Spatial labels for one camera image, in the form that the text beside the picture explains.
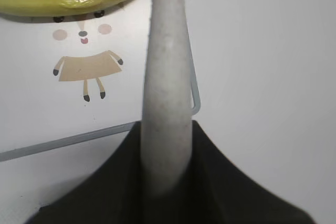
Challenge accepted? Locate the cleaver knife white handle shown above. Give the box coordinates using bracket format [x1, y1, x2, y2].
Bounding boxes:
[141, 0, 192, 197]

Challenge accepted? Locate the white grey cutting board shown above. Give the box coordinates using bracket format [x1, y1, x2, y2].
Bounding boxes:
[1, 0, 152, 161]

